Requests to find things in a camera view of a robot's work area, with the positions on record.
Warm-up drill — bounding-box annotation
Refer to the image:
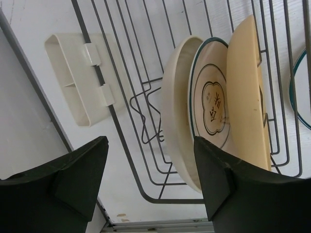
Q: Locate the cream deep plate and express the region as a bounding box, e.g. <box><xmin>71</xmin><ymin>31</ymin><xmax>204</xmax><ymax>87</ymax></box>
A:
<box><xmin>160</xmin><ymin>35</ymin><xmax>203</xmax><ymax>193</ymax></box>

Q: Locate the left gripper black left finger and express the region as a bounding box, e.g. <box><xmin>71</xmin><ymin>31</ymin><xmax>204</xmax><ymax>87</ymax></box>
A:
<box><xmin>0</xmin><ymin>136</ymin><xmax>109</xmax><ymax>233</ymax></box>

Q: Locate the yellow shallow plate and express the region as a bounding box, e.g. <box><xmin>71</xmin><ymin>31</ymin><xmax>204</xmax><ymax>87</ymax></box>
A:
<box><xmin>226</xmin><ymin>15</ymin><xmax>271</xmax><ymax>171</ymax></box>

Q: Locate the grey wire dish rack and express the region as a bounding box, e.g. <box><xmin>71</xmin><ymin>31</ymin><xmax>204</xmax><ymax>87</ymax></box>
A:
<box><xmin>72</xmin><ymin>0</ymin><xmax>311</xmax><ymax>207</ymax></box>

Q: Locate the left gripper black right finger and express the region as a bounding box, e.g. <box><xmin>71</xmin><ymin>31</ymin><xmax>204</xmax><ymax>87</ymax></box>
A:
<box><xmin>194</xmin><ymin>136</ymin><xmax>311</xmax><ymax>233</ymax></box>

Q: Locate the white plate flower emblem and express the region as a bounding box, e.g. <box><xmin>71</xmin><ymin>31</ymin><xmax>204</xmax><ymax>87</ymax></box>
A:
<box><xmin>188</xmin><ymin>37</ymin><xmax>230</xmax><ymax>149</ymax></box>

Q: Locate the white plate thin green rim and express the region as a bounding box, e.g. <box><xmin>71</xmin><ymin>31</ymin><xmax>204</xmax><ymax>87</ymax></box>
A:
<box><xmin>289</xmin><ymin>48</ymin><xmax>311</xmax><ymax>129</ymax></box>

